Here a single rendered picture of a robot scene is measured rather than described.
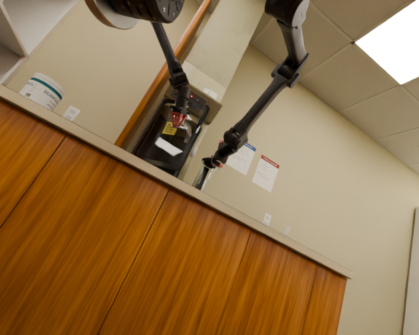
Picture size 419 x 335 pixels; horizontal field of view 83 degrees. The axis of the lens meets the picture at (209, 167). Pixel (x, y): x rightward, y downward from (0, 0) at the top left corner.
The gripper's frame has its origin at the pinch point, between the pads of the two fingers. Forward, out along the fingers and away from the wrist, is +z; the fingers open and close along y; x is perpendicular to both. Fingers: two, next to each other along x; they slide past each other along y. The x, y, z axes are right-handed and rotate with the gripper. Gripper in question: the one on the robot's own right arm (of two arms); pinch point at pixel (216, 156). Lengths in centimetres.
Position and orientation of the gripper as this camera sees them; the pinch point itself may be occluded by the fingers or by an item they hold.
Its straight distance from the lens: 131.5
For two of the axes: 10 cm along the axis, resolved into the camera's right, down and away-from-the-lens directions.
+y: 3.7, -8.7, 3.4
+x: -8.4, -4.7, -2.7
